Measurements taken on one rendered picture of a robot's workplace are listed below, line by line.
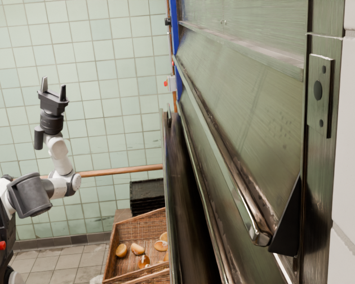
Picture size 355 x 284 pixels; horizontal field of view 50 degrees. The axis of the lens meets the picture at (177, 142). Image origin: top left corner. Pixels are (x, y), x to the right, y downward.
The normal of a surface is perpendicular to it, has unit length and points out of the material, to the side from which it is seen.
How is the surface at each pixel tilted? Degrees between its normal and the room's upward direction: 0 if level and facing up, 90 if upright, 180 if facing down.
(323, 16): 90
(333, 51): 90
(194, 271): 9
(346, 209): 90
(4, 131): 90
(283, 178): 70
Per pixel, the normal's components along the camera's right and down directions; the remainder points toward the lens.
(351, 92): -0.99, 0.10
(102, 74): 0.07, 0.32
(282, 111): -0.96, -0.23
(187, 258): 0.08, -0.94
